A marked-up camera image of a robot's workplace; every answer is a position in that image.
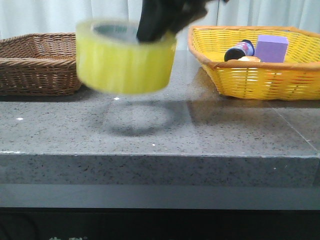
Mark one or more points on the yellow tape roll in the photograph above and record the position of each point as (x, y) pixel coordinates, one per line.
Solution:
(110, 59)

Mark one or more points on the small beige round object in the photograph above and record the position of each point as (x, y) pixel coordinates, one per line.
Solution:
(250, 59)

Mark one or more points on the purple foam block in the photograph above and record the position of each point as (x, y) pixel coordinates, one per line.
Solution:
(271, 48)

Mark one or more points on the yellow woven basket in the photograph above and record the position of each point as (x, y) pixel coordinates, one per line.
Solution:
(297, 78)

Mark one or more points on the white curtain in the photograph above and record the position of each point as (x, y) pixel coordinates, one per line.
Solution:
(20, 17)

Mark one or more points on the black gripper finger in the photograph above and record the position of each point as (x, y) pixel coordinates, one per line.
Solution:
(188, 11)
(155, 20)

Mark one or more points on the dark bottle with label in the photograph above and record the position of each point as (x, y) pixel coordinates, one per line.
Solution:
(241, 49)

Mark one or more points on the brown wicker basket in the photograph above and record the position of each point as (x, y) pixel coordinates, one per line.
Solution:
(39, 64)

